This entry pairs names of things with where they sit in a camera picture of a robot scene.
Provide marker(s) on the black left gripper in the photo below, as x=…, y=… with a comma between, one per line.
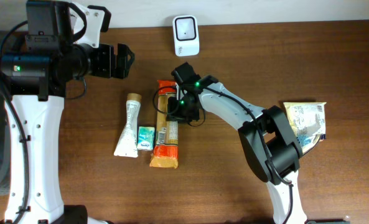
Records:
x=106, y=68

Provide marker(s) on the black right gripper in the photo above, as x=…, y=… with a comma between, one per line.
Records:
x=178, y=118

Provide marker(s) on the green tissue packet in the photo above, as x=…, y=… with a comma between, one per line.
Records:
x=146, y=135

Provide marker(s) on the orange spaghetti packet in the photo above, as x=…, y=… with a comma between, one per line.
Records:
x=166, y=150

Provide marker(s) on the white tube with gold cap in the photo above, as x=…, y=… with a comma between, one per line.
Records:
x=127, y=143

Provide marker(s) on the cream snack bag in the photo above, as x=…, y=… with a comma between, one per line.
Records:
x=307, y=120

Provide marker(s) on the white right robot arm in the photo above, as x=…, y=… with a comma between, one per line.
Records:
x=269, y=144

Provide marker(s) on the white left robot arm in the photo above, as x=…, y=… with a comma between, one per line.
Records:
x=62, y=44

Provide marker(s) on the white barcode scanner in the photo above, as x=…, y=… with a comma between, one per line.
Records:
x=186, y=35

